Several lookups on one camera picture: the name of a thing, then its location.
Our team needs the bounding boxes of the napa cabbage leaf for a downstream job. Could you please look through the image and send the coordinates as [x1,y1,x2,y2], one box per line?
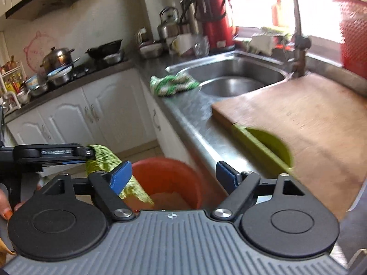
[86,145,155,205]

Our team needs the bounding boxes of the green white dishcloth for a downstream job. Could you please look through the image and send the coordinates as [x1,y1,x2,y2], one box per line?
[150,74,200,96]

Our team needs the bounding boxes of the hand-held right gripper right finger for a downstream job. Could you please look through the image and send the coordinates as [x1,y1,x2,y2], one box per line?
[211,161,305,222]

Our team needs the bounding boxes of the red thermos flask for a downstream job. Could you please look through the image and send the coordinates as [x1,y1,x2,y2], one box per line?
[198,0,237,49]

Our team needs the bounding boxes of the white base cabinet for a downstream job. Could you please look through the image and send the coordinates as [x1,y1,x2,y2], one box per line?
[6,69,187,161]

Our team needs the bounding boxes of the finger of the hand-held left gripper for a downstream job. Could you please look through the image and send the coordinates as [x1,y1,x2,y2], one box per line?
[40,160,87,169]
[13,144,96,161]

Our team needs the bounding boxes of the white spice rack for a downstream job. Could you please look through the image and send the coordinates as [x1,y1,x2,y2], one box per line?
[0,61,25,107]

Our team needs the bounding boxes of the steel sink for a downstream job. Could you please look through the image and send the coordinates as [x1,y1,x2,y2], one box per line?
[166,50,287,98]

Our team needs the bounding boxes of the stack of bowls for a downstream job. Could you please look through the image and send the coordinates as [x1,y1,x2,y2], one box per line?
[47,64,73,86]

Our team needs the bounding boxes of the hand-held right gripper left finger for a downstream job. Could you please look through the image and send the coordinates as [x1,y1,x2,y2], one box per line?
[42,161,135,222]

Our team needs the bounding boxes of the clear jar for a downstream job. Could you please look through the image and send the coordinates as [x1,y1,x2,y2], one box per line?
[195,34,210,58]

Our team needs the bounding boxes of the steel pot with lid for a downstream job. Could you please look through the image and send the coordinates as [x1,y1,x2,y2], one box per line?
[40,46,75,71]

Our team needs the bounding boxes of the red plastic basket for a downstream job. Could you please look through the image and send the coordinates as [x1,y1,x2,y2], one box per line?
[333,0,367,79]

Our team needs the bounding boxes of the steel kitchen faucet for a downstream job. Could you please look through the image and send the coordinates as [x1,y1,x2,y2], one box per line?
[282,0,312,78]

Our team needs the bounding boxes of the green vegetables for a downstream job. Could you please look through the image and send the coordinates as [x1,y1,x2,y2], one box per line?
[259,26,289,35]

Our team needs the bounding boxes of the red plastic bucket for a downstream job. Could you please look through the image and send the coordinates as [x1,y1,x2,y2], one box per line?
[130,157,205,211]

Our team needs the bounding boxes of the wooden cutting board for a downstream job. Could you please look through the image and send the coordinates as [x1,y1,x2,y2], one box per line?
[211,73,367,221]

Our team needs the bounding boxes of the black wok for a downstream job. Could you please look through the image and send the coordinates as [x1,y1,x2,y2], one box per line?
[85,39,124,59]

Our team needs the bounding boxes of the white cloth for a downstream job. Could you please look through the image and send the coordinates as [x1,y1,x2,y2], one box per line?
[249,33,276,55]

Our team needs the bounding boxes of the person's left hand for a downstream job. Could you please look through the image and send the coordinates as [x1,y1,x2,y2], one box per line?
[0,188,27,222]

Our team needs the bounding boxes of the steel bowl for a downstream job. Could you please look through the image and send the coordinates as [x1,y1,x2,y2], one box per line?
[103,52,125,65]

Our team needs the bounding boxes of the red sauce bottle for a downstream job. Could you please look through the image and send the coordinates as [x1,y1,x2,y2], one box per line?
[272,0,283,26]

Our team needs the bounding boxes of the steel kettle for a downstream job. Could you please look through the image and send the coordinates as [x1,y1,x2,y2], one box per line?
[157,7,181,39]

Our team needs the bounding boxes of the pink wall sticker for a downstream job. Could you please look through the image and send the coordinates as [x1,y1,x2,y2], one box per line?
[24,30,62,72]

